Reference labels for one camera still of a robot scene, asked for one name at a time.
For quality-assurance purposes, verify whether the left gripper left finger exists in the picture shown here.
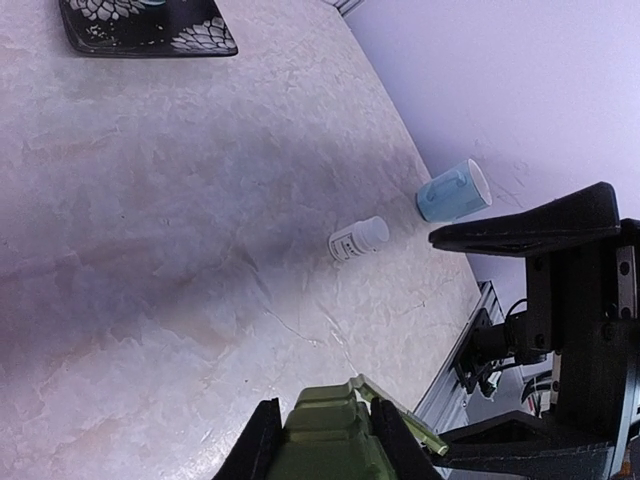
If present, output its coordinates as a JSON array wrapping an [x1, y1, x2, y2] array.
[[213, 398, 283, 480]]

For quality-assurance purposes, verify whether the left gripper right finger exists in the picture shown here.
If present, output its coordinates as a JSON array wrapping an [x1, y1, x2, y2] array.
[[371, 398, 443, 480]]

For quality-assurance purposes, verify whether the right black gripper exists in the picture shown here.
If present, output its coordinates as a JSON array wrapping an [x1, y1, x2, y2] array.
[[429, 182, 639, 479]]

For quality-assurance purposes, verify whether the green three-compartment pill box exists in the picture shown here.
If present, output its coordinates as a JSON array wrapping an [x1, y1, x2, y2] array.
[[267, 374, 449, 479]]

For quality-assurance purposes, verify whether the white pill bottle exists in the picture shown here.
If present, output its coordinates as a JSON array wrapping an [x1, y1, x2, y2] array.
[[328, 216, 390, 262]]

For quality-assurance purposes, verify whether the light blue mug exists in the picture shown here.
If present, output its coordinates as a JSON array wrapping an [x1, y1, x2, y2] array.
[[416, 159, 493, 223]]

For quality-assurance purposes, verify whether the black floral square plate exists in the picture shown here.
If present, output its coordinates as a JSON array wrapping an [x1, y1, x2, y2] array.
[[59, 0, 238, 58]]

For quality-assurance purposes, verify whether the front aluminium rail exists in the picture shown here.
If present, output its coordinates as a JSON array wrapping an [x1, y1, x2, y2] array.
[[414, 281, 504, 435]]

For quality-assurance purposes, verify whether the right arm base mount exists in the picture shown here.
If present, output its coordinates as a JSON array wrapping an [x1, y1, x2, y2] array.
[[453, 308, 517, 398]]

